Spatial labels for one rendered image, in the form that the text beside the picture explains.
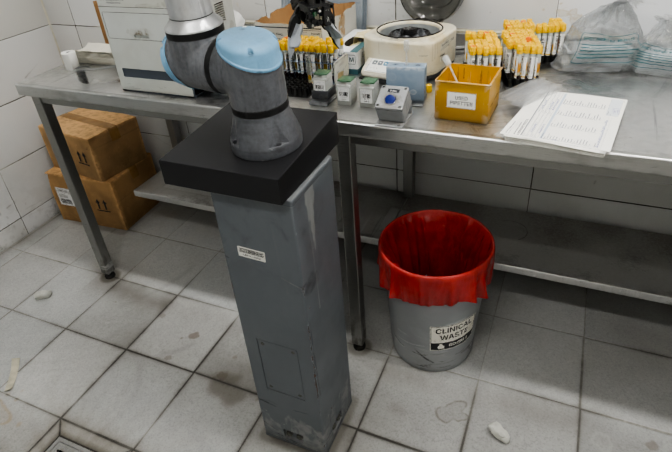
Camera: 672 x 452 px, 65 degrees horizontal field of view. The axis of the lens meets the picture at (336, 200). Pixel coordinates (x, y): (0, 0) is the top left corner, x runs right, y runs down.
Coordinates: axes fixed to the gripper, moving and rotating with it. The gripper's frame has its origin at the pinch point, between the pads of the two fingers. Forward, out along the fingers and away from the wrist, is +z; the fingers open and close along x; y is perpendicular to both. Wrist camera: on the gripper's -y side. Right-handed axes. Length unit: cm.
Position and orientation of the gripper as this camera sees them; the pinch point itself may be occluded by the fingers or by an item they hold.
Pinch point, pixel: (314, 53)
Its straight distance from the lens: 148.6
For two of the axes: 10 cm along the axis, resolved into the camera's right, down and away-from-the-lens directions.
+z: 0.7, 8.4, 5.4
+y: 4.4, 4.6, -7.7
